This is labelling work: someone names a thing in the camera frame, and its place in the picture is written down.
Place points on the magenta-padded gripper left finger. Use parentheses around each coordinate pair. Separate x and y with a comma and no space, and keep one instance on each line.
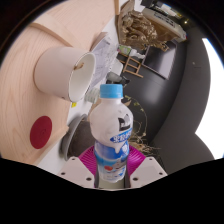
(75,171)

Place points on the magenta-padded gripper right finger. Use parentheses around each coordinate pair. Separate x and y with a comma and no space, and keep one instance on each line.
(150,171)

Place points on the white blue-capped drink bottle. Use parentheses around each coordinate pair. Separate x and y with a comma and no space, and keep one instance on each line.
(111,126)

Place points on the grey plant saucer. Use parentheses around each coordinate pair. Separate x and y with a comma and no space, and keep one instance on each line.
(65,143)

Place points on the flat round red coaster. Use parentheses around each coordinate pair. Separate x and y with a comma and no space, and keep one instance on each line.
(40,131)

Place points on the small yellow strip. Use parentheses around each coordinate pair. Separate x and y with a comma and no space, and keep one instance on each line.
(74,104)

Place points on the small round tin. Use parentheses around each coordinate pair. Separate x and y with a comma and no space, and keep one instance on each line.
(92,96)

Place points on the light wooden board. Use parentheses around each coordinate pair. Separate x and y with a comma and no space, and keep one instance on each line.
(20,100)

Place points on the long ceiling light panel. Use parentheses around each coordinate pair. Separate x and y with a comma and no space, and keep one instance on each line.
(213,106)

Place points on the grey spray bottle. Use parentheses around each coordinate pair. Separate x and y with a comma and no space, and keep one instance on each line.
(115,78)

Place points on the white ceramic mug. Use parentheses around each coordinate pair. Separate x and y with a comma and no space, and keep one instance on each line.
(56,71)

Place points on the brown spoon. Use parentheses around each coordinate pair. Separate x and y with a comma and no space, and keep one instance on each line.
(78,66)

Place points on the wooden easel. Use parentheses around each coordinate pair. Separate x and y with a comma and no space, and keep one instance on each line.
(133,65)

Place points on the small white figurine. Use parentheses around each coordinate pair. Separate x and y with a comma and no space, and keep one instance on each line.
(137,53)

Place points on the green-labelled bottle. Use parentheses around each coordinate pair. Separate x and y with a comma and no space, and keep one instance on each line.
(124,50)

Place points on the dark wall screen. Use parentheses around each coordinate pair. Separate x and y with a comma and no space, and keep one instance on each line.
(160,61)

